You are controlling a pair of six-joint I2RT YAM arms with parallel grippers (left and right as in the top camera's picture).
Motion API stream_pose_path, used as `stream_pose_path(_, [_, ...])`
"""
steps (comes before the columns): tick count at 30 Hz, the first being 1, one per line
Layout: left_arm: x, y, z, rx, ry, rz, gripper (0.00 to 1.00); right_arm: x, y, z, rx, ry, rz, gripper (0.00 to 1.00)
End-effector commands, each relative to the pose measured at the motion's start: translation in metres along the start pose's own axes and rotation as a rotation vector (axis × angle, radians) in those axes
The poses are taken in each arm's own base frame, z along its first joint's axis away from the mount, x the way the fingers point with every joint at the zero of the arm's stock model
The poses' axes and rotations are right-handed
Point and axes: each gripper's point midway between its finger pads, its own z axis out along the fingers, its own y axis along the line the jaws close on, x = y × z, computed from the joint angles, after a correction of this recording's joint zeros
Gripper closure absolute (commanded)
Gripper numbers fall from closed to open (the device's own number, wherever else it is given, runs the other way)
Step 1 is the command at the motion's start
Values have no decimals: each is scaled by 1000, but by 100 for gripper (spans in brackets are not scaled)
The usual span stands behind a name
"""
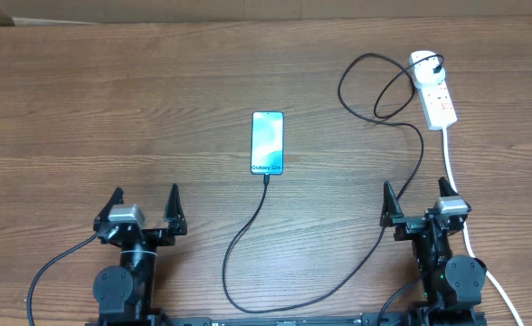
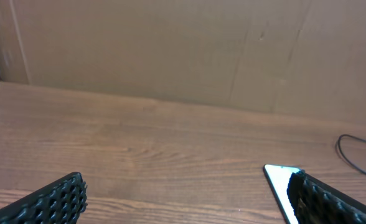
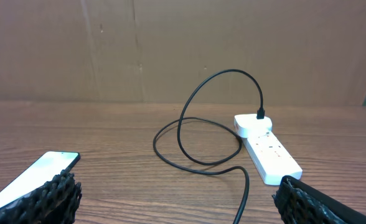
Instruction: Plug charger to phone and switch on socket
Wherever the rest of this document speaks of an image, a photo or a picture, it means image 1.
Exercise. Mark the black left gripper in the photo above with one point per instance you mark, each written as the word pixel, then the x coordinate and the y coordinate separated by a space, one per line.
pixel 165 237

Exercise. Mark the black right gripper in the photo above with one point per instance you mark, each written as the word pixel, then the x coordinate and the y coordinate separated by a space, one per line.
pixel 409 225

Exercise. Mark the Samsung Galaxy smartphone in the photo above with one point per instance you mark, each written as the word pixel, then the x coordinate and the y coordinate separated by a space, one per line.
pixel 267 151

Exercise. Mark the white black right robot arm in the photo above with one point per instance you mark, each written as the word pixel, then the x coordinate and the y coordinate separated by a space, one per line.
pixel 452 284

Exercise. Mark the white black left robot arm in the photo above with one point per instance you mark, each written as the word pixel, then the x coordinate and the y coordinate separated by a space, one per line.
pixel 124 292

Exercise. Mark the white power strip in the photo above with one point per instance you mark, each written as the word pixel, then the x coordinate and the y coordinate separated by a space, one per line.
pixel 437 106

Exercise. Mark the cardboard backdrop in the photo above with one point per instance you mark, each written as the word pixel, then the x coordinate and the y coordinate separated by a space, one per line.
pixel 167 11

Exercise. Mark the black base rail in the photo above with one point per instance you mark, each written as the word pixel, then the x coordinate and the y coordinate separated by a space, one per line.
pixel 365 319

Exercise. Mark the white wall charger adapter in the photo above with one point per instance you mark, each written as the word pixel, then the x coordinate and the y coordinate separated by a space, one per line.
pixel 427 68

